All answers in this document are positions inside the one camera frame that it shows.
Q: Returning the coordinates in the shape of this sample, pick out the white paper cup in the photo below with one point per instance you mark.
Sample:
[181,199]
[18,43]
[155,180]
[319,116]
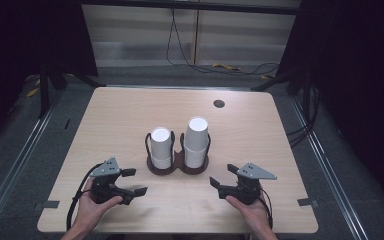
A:
[161,143]

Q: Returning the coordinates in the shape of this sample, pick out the person's left hand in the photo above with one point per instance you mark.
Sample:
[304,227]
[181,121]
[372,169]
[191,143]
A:
[88,210]

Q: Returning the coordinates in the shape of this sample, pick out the yellow floor tape piece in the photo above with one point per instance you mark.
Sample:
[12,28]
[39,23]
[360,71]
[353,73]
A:
[265,77]
[226,66]
[32,92]

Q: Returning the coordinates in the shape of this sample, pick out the dark curtain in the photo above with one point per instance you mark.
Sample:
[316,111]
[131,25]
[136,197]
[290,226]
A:
[363,66]
[13,50]

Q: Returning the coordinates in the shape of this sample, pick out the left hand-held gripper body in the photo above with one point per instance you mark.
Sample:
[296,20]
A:
[105,186]

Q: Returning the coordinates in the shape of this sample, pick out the person's right hand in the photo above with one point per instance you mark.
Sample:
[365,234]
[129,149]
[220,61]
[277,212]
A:
[255,213]

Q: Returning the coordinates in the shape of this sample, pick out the dark brown double cup holder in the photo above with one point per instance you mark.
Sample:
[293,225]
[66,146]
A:
[179,167]

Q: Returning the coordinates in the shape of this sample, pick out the tall stack of white cups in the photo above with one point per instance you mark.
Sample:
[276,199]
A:
[196,136]

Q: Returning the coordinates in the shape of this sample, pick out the black overhead beam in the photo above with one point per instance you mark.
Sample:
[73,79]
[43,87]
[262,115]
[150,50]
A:
[196,6]

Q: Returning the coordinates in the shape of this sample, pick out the metal floor rail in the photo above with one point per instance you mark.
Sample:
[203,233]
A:
[343,200]
[21,158]

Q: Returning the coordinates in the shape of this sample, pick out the black metal stand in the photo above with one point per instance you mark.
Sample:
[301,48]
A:
[44,100]

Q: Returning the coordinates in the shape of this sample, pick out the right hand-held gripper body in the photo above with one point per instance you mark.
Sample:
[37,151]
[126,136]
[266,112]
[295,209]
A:
[250,186]

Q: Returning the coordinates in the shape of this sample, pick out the grey tape strip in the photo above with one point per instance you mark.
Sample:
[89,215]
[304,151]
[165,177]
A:
[306,202]
[50,204]

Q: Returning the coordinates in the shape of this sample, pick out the round black table grommet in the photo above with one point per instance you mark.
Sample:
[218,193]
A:
[219,103]

